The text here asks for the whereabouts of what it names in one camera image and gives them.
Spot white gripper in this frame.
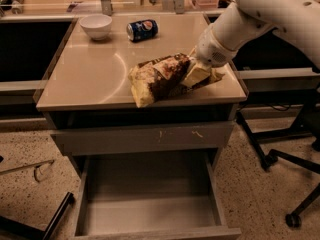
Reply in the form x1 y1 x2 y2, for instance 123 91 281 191
181 24 237 87

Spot brown chip bag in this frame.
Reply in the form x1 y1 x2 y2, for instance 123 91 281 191
128 53 224 108

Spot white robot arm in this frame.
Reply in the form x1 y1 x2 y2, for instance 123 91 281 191
191 0 320 73

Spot closed top drawer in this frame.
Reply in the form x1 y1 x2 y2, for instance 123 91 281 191
52 121 234 156

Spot grey drawer cabinet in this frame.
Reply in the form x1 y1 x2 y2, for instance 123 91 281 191
35 13 247 240

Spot open middle drawer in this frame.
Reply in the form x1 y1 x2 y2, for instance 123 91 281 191
70 151 241 240

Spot blue pepsi can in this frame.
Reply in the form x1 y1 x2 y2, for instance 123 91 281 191
126 19 158 42

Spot white ceramic bowl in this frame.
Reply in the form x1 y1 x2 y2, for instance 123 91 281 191
79 14 112 40

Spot black chair leg left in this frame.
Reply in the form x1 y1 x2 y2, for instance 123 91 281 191
0 192 75 240

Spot black desk frame leg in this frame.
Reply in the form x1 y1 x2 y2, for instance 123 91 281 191
236 112 313 171

